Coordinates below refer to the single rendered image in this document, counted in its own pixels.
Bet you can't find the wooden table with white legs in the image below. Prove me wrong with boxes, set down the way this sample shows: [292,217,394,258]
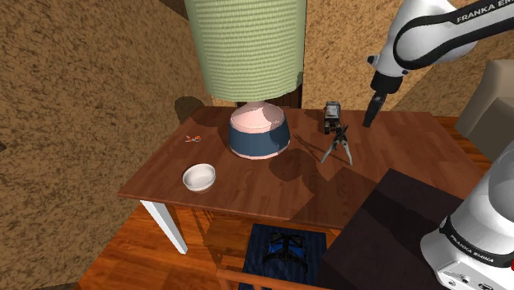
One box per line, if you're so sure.
[117,105,489,255]

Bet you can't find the grey metal pliers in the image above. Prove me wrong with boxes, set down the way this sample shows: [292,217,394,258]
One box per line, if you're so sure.
[320,124,354,166]

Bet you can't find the beige armchair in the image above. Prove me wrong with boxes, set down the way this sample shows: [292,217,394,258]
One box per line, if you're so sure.
[455,59,514,163]

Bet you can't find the green shade table lamp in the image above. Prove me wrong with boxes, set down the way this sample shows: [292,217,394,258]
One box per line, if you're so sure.
[183,0,308,161]

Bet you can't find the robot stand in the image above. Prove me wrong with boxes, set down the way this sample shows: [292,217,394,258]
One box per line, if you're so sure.
[315,168,475,290]

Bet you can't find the black and blue backpack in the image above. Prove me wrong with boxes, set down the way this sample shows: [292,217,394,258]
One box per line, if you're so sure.
[262,232,309,274]

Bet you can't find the white bowl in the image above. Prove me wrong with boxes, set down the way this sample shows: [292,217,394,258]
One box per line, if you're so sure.
[182,162,217,193]

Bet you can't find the wooden chair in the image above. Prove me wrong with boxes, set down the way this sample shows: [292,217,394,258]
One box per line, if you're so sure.
[216,267,334,290]

